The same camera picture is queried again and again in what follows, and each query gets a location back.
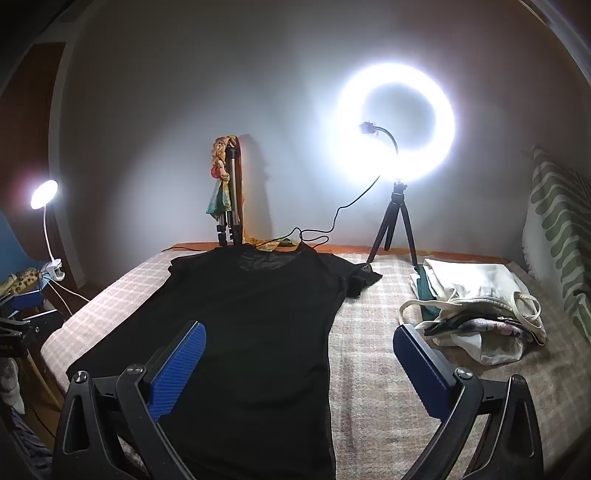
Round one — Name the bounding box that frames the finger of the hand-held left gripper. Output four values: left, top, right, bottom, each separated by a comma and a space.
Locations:
0, 290, 47, 319
0, 310, 63, 342

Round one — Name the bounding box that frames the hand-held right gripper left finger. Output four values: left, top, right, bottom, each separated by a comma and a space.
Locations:
54, 320, 207, 480

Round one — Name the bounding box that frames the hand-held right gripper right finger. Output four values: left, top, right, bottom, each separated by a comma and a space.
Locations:
392, 323, 544, 480

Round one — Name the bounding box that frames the black t-shirt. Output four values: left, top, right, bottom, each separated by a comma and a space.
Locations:
65, 242, 384, 480

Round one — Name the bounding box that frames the person's left forearm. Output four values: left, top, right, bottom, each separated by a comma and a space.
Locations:
0, 408, 52, 480

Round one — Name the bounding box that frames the person's left hand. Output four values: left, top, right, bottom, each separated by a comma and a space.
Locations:
0, 359, 26, 415

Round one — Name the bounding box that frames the leopard print cloth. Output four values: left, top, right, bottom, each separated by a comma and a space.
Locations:
0, 267, 42, 296

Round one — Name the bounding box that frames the beige checked blanket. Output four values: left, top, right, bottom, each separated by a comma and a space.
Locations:
41, 251, 591, 480

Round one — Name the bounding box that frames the blue panel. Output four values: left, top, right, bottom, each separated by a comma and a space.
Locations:
0, 210, 35, 278

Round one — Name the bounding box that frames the floral printed cloth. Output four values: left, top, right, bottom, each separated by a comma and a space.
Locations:
425, 316, 541, 344

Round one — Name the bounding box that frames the dark green cloth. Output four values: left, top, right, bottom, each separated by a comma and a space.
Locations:
410, 268, 439, 321

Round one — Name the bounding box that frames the crumpled white cloth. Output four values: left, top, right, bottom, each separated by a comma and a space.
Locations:
434, 323, 525, 365

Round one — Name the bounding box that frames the folded white cloth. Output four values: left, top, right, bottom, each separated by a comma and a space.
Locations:
422, 258, 525, 301

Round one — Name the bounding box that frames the white clip desk lamp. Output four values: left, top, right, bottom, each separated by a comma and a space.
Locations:
30, 180, 68, 282

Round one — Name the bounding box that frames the orange floral scarf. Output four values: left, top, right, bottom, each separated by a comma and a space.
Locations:
205, 135, 301, 254

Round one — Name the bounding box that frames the folded silver tripod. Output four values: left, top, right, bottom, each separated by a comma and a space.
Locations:
217, 143, 244, 247

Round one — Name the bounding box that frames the green striped pillow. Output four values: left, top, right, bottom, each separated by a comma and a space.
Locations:
522, 147, 591, 344

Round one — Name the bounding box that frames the black gooseneck phone holder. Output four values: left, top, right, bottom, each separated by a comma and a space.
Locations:
359, 121, 400, 155

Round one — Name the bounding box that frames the white lamp cable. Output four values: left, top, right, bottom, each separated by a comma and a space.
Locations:
46, 277, 90, 319

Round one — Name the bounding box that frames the wooden bed frame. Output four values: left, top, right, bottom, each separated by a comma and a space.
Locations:
25, 348, 68, 446

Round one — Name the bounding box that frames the black power cable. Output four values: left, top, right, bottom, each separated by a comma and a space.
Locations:
161, 174, 382, 254

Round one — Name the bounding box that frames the white ring light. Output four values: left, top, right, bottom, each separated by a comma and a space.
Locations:
336, 62, 457, 182

